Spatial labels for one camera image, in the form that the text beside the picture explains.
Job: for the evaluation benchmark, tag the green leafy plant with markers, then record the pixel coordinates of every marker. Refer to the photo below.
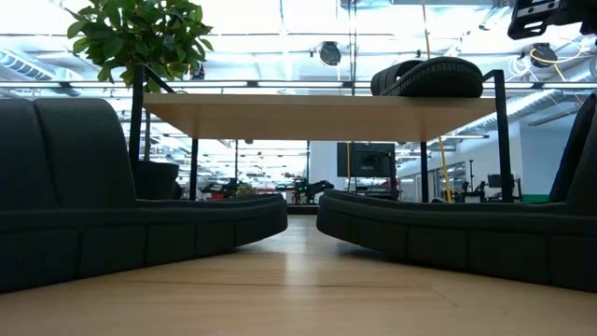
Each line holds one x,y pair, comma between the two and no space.
140,32

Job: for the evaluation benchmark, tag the large black screen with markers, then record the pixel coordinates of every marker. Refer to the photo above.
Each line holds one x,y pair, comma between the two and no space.
366,161

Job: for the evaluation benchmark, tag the background black robot arm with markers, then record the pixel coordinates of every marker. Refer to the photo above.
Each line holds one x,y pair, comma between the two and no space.
219,189
312,189

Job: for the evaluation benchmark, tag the black aluminium rig frame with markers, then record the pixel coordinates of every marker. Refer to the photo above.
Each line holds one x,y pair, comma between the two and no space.
303,210

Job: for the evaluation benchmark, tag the small background plant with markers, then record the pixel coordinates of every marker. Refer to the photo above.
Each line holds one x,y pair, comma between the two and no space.
245,190

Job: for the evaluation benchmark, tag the small black monitor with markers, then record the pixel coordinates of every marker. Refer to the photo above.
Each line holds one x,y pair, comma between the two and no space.
501,180

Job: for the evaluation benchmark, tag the black rubber slide sandal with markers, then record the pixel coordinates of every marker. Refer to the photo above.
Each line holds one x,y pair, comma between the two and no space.
70,233
434,77
466,233

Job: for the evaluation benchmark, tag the black plant pot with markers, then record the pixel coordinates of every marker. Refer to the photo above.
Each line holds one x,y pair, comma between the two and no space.
156,179

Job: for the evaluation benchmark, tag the wooden shelf with black frame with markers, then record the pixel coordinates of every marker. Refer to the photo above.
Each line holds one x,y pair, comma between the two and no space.
303,116

